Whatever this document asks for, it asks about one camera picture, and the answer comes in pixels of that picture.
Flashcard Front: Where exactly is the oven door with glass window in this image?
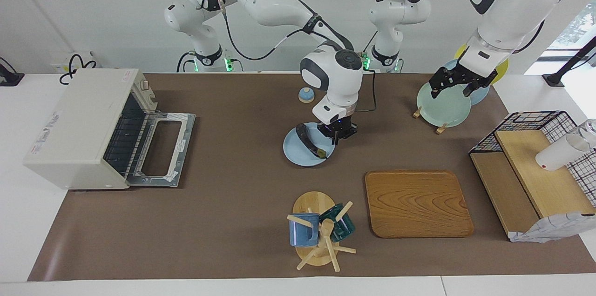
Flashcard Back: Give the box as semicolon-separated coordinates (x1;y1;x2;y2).
125;112;196;188

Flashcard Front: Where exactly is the black slanted stand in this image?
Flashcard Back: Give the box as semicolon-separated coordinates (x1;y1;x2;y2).
542;35;596;87

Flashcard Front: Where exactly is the yellow plate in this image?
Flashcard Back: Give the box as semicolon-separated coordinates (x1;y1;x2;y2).
454;44;509;85

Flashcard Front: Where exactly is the black wire basket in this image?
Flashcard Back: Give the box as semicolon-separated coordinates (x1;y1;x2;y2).
469;110;596;208

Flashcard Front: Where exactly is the white toaster oven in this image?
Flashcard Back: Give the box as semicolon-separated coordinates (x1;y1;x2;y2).
23;68;157;190

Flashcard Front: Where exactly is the wooden serving tray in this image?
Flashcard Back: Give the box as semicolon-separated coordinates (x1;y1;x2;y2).
365;170;474;239

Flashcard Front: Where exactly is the wooden stepped shelf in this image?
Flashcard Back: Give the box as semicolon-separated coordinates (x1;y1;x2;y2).
469;129;596;241

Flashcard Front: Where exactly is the white cup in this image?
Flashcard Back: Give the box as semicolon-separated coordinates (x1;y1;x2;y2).
535;134;592;171

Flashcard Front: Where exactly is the white wall socket box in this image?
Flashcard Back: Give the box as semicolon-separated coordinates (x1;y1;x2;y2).
50;51;96;74

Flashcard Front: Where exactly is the light blue plate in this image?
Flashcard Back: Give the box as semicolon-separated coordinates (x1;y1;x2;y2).
283;124;337;167

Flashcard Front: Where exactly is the coiled black cable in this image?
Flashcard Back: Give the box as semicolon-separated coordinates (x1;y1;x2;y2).
60;54;97;85

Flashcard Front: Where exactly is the blue mug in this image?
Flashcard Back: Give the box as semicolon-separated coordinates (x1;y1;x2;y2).
289;213;321;247

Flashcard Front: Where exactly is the mint green plate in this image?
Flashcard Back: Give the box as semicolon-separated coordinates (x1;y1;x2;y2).
417;81;472;128

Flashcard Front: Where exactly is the wooden plate rack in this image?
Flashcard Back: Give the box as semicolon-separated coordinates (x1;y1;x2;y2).
413;106;448;135

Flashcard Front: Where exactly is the grey patterned cloth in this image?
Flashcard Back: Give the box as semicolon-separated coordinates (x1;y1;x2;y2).
508;211;596;243

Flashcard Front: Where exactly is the black right base cable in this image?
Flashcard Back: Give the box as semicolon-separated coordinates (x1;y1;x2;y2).
176;51;196;73

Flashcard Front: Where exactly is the dark green mug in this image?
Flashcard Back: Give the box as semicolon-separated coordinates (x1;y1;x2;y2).
319;203;356;242

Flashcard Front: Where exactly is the brown table mat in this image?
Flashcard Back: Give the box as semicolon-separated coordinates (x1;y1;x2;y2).
28;73;596;282

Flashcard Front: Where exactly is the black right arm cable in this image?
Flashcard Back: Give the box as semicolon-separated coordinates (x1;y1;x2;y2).
218;0;377;113

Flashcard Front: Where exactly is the clear glass cup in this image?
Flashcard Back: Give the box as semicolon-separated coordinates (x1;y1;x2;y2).
577;119;596;148

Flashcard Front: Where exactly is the dark purple eggplant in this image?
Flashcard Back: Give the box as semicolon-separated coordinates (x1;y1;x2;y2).
296;122;328;158

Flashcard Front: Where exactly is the pale blue racked plate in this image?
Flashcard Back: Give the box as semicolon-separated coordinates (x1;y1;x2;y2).
442;60;490;106

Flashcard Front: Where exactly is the wooden mug tree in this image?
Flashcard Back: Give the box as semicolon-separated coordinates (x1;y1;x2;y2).
287;191;357;272

